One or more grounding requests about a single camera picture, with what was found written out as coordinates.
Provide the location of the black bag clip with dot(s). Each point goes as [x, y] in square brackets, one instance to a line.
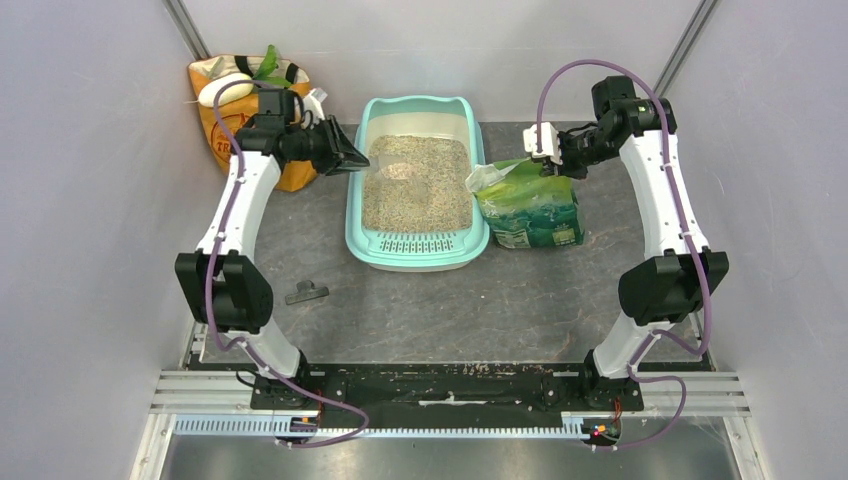
[306, 291]

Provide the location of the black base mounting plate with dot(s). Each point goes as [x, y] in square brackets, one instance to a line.
[448, 396]

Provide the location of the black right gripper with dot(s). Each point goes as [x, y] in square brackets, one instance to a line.
[568, 169]

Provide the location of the beige cat litter pellets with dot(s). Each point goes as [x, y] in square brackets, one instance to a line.
[438, 203]

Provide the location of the green leafy vegetable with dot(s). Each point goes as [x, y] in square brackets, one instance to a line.
[267, 70]

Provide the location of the teal plastic litter box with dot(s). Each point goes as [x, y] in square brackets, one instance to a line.
[417, 115]

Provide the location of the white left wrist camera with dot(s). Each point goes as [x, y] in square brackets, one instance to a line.
[313, 105]

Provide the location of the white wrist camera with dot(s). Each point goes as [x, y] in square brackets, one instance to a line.
[313, 105]
[541, 143]

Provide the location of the green litter bag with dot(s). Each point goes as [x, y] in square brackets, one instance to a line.
[525, 208]

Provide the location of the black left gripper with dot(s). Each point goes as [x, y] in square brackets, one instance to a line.
[338, 146]

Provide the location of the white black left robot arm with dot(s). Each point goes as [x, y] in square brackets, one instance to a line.
[223, 287]

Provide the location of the aluminium rail frame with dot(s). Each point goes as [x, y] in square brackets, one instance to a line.
[202, 423]

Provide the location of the white daikon radish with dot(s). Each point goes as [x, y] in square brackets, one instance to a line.
[226, 89]

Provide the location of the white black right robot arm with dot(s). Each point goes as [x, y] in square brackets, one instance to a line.
[680, 268]

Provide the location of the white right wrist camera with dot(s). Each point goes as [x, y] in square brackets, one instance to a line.
[541, 143]

